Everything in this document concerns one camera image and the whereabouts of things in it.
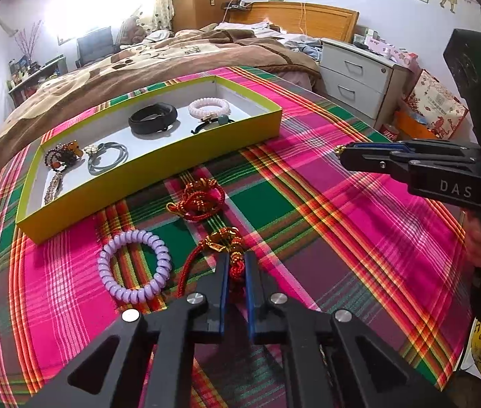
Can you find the purple spiral hair tie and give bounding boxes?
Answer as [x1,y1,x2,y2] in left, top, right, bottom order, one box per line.
[96,228,173,306]

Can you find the red chinese knot cord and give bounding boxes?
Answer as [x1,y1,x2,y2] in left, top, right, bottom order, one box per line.
[175,226,248,301]

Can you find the black cord with green bead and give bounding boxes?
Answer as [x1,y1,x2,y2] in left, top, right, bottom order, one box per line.
[189,114,236,136]

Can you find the red gold knot ornament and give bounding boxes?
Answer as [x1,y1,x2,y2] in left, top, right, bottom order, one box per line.
[166,178,226,222]

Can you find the pink spiral hair tie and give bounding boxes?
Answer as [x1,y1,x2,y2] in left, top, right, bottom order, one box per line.
[187,97,231,122]

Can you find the pink crystal bead strand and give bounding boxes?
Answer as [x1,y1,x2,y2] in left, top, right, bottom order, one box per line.
[44,171,63,204]

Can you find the grey hair ties with flower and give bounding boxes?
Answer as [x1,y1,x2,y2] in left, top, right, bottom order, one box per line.
[83,140,130,177]

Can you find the dark red bead bracelet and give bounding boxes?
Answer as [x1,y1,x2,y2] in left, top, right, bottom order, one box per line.
[43,139,86,171]

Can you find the black fitness wristband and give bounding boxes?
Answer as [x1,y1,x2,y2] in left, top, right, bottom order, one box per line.
[128,102,178,135]

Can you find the red patterned gift box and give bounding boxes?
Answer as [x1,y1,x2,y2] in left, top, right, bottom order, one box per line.
[405,69,468,139]

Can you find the grey bedside drawer cabinet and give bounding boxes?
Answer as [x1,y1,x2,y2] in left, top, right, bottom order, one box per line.
[319,39,412,130]

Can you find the pink green plaid tablecloth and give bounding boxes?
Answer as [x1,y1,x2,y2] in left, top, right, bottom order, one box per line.
[0,66,472,407]

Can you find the wooden headboard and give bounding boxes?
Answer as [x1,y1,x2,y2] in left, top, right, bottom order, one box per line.
[226,1,359,43]

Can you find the yellow shallow cardboard box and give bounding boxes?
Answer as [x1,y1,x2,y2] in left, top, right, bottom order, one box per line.
[15,75,282,244]

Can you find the brown fleece bed blanket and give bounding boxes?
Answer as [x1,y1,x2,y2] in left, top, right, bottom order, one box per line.
[0,30,321,173]

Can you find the brown teddy bear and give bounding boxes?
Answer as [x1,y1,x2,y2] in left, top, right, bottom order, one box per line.
[116,16,147,45]

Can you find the grey armchair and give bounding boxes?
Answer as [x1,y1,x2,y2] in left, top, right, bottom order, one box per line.
[76,27,116,68]

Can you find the dried branch bouquet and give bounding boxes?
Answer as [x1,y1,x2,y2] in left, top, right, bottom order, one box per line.
[14,19,42,64]

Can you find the cluttered wall shelf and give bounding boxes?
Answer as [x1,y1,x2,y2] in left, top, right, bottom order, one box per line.
[8,54,68,107]

